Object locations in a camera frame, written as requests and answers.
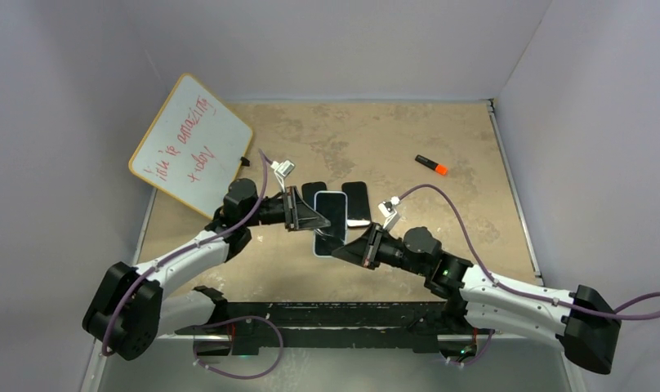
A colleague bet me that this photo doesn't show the white whiteboard with red writing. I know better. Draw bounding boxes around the white whiteboard with red writing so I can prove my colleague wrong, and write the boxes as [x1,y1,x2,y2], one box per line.
[128,73,253,217]

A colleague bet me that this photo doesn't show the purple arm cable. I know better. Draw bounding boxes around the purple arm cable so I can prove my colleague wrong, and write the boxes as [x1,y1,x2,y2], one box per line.
[101,149,286,380]
[397,184,660,369]

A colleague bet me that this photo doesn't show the black phone case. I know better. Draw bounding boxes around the black phone case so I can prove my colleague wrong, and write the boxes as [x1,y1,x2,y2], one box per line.
[341,181,372,229]

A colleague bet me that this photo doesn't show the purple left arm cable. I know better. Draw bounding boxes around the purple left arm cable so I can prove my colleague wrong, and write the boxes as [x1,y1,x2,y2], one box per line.
[101,149,286,380]

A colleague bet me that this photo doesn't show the light blue phone case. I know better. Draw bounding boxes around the light blue phone case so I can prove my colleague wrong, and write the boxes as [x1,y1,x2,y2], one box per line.
[313,190,349,259]

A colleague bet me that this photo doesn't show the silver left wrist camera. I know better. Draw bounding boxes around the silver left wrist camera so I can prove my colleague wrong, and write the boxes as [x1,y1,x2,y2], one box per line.
[270,159,296,178]

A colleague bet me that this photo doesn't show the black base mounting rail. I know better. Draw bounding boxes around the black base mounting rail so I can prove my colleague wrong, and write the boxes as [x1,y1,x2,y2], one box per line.
[178,301,488,361]

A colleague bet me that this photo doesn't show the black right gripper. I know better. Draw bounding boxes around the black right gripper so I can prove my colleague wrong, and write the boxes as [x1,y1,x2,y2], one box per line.
[333,223,428,276]

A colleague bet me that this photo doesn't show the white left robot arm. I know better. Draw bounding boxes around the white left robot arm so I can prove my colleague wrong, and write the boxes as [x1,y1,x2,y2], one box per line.
[82,178,331,360]

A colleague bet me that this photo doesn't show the black marker orange cap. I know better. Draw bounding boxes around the black marker orange cap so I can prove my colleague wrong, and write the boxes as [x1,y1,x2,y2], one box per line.
[415,154,448,176]

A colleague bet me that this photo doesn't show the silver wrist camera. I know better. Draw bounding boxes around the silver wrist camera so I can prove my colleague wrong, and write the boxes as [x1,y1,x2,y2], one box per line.
[378,196,401,231]
[270,159,296,178]

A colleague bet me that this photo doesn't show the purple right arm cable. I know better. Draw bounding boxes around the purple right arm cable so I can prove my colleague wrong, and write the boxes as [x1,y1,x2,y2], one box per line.
[397,184,660,369]

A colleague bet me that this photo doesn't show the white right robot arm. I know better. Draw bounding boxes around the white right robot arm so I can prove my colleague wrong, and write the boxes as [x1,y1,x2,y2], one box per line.
[332,224,621,375]

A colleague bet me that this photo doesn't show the black phone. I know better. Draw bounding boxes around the black phone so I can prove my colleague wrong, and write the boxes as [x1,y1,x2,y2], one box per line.
[301,181,328,208]

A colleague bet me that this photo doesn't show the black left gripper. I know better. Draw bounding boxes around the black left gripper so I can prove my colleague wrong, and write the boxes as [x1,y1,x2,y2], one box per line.
[243,186,328,232]

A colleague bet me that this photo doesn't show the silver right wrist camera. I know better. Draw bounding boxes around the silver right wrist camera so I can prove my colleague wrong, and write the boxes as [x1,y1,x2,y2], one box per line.
[378,196,401,231]

